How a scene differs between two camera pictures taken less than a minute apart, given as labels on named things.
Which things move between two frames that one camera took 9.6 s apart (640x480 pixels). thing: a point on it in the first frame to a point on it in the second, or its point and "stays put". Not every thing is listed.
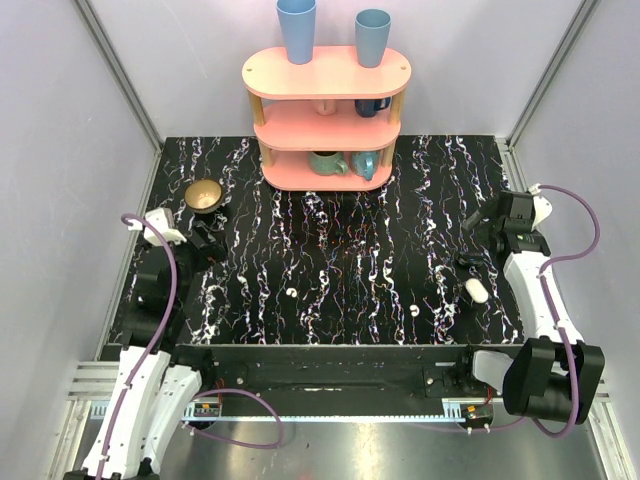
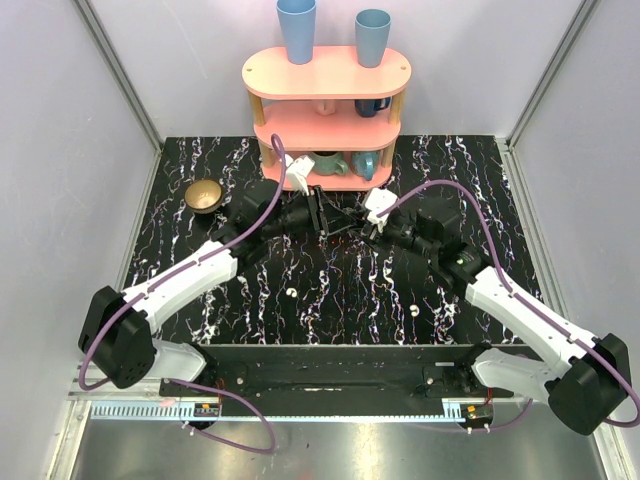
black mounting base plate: (290, 376) stays put
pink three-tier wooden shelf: (326, 125) stays put
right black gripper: (477, 216) to (367, 232)
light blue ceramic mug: (365, 163) stays put
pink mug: (325, 107) stays put
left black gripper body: (201, 239) to (319, 212)
